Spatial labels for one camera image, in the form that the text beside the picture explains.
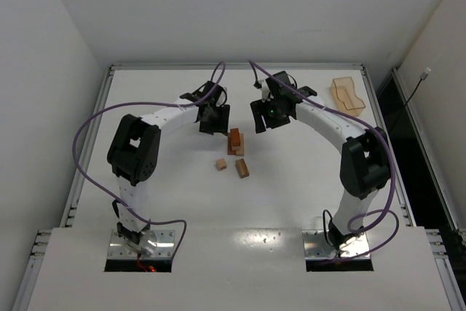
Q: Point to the dark-topped wood block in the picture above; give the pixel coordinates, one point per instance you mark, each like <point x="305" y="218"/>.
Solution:
<point x="242" y="168"/>

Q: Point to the small plain wood cube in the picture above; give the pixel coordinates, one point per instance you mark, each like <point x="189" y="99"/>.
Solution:
<point x="221" y="164"/>

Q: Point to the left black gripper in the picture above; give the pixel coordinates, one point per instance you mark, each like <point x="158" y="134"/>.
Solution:
<point x="213" y="119"/>

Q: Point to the clear orange plastic box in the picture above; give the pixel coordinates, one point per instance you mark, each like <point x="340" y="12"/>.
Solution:
<point x="344" y="95"/>

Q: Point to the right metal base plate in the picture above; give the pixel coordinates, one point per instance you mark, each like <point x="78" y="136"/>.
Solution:
<point x="317" y="249"/>

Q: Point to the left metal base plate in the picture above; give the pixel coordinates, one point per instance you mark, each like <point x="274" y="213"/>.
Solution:
<point x="156" y="244"/>

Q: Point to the metal base plate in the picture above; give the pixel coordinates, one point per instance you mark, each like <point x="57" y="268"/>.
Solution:
<point x="156" y="244"/>
<point x="317" y="249"/>

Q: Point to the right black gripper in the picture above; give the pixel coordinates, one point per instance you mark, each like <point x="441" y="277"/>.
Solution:
<point x="271" y="118"/>

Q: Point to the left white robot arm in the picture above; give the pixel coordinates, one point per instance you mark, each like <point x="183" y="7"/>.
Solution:
<point x="133" y="153"/>

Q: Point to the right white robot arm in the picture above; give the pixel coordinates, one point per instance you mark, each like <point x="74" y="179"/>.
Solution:
<point x="366" y="165"/>

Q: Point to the light wood long block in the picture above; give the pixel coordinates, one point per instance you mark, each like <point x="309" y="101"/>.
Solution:
<point x="241" y="149"/>

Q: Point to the red-brown arch block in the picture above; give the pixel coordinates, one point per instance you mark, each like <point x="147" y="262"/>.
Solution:
<point x="234" y="139"/>

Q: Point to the red-brown long block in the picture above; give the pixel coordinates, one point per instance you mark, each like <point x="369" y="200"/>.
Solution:
<point x="230" y="151"/>

